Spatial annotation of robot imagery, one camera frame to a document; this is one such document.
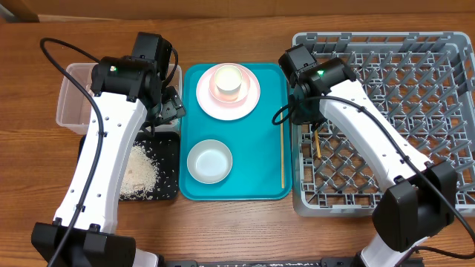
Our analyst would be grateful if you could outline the wooden chopstick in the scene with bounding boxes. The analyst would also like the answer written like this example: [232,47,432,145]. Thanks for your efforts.
[280,122,285,189]
[314,129,321,159]

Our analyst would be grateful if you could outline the grey bowl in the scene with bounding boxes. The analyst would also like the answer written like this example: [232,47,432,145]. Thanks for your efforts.
[186,139,233,185]

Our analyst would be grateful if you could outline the white rice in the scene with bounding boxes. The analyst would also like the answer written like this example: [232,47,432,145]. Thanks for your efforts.
[119,139,179,201]

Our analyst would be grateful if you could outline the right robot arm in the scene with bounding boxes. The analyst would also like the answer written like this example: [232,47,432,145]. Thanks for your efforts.
[278,44,457,266]

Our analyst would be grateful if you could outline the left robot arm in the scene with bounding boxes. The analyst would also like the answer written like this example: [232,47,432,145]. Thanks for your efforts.
[31,32,186,266]

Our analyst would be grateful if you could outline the grey dishwasher rack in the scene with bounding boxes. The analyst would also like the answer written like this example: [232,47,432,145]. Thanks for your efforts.
[292,32,474,217]

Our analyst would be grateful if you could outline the black tray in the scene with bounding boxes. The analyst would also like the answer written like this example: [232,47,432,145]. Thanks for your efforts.
[77,131,182,203]

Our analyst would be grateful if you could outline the white plate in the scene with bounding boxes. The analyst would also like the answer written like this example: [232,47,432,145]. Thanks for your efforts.
[196,65,261,121]

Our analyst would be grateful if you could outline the teal serving tray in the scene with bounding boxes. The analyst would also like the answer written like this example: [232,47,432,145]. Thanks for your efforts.
[179,63,292,201]

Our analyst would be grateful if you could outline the pink bowl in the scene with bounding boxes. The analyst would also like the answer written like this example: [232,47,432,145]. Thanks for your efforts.
[209,63,250,104]

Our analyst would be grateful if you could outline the white cup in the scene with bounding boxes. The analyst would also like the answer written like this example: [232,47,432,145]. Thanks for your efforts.
[214,65,243,95]

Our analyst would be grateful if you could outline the clear plastic bin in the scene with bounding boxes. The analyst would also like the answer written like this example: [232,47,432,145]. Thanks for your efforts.
[56,63,183,135]

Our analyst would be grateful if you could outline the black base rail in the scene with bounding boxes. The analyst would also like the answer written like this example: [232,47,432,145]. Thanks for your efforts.
[165,257,353,267]

